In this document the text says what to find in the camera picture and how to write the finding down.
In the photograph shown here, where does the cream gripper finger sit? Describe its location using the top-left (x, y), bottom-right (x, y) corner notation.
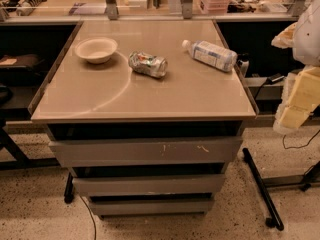
top-left (273, 105), bottom-right (309, 135)

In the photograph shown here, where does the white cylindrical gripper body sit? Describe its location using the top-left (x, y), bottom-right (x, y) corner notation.
top-left (281, 65), bottom-right (320, 115)

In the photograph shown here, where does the grey drawer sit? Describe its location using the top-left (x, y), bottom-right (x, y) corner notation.
top-left (89, 198), bottom-right (214, 216)
top-left (49, 137), bottom-right (242, 167)
top-left (73, 174), bottom-right (225, 196)

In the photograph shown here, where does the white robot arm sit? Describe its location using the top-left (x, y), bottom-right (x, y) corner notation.
top-left (271, 0), bottom-right (320, 135)

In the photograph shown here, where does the grey top drawer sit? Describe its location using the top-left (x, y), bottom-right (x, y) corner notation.
top-left (49, 137), bottom-right (242, 167)

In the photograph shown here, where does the grey bottom drawer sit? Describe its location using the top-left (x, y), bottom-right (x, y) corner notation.
top-left (89, 198), bottom-right (214, 216)

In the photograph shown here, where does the grey drawer cabinet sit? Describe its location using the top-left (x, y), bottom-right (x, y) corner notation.
top-left (29, 21), bottom-right (256, 203)

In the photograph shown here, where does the black power adapter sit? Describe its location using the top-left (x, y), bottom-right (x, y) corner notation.
top-left (267, 73), bottom-right (284, 85)

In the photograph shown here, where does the black floor stand bar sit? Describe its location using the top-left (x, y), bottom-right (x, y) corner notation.
top-left (242, 148), bottom-right (284, 231)

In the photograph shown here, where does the clear plastic water bottle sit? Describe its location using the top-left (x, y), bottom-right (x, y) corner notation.
top-left (182, 40), bottom-right (237, 73)

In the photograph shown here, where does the crushed silver can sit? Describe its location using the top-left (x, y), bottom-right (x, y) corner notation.
top-left (128, 51), bottom-right (167, 79)

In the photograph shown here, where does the white paper bowl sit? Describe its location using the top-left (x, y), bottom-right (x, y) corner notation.
top-left (74, 37), bottom-right (118, 64)

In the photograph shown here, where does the black cable on floor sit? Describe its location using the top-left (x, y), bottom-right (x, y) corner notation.
top-left (282, 129), bottom-right (320, 151)

